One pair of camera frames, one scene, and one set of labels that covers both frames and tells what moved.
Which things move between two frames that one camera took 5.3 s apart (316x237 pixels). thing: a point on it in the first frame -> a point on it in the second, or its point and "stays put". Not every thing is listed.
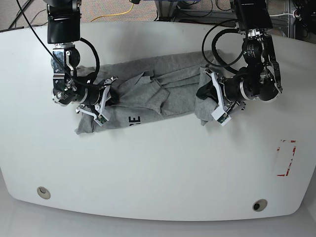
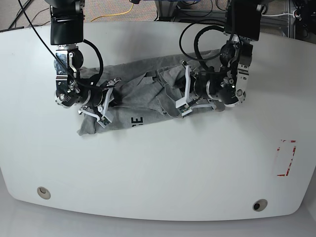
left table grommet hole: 43,192 stays put
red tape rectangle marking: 291,160 stays put
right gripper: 229,90 -> 196,87
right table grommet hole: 259,205 stays put
